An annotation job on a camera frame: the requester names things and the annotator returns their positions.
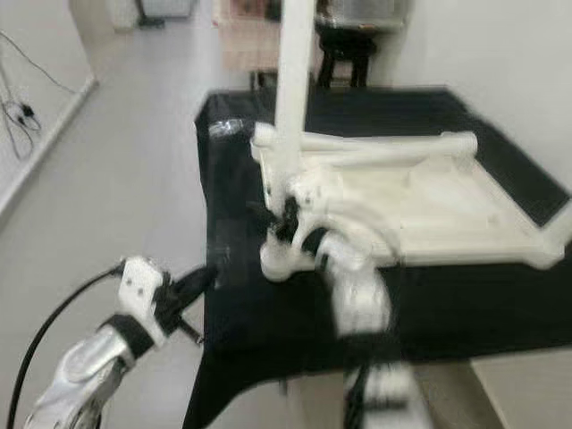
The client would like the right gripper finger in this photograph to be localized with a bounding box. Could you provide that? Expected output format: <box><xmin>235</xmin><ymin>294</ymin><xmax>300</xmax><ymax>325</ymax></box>
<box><xmin>246</xmin><ymin>201</ymin><xmax>282</xmax><ymax>235</ymax></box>

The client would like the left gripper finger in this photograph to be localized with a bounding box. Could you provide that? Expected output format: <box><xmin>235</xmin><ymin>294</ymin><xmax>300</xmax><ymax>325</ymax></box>
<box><xmin>174</xmin><ymin>264</ymin><xmax>220</xmax><ymax>300</ymax></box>

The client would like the white plastic children table top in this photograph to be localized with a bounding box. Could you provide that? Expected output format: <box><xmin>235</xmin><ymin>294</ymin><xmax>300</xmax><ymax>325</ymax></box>
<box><xmin>255</xmin><ymin>134</ymin><xmax>572</xmax><ymax>282</ymax></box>

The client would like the black tablecloth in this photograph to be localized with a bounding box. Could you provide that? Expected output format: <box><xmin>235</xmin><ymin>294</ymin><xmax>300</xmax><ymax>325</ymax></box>
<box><xmin>183</xmin><ymin>85</ymin><xmax>572</xmax><ymax>429</ymax></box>

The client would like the beige cloth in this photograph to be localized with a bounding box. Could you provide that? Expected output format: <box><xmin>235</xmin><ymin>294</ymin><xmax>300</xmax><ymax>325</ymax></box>
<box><xmin>219</xmin><ymin>18</ymin><xmax>278</xmax><ymax>74</ymax></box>

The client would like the red printed box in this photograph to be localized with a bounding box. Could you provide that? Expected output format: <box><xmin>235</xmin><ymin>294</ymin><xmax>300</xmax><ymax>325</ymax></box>
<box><xmin>228</xmin><ymin>0</ymin><xmax>269</xmax><ymax>19</ymax></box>

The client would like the clear plastic storage box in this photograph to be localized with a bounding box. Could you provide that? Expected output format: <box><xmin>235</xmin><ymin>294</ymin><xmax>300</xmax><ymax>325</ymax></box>
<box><xmin>331</xmin><ymin>0</ymin><xmax>408</xmax><ymax>28</ymax></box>

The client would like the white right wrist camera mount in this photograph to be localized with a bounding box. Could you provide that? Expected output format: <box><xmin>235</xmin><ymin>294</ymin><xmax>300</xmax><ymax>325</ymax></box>
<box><xmin>290</xmin><ymin>170</ymin><xmax>345</xmax><ymax>260</ymax></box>

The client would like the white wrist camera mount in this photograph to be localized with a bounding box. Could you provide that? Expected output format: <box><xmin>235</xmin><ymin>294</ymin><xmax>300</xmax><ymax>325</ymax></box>
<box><xmin>121</xmin><ymin>257</ymin><xmax>171</xmax><ymax>349</ymax></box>
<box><xmin>290</xmin><ymin>170</ymin><xmax>345</xmax><ymax>260</ymax></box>

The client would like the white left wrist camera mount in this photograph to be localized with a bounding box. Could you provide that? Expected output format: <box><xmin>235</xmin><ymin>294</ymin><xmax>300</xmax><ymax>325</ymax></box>
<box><xmin>121</xmin><ymin>257</ymin><xmax>171</xmax><ymax>349</ymax></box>

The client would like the black charger with cable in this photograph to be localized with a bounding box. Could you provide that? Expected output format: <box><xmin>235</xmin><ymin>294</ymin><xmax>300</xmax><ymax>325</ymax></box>
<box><xmin>0</xmin><ymin>67</ymin><xmax>46</xmax><ymax>162</ymax></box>

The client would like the black wall cable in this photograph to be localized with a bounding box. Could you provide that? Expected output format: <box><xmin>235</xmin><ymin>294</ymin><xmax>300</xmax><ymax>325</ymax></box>
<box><xmin>0</xmin><ymin>31</ymin><xmax>86</xmax><ymax>95</ymax></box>

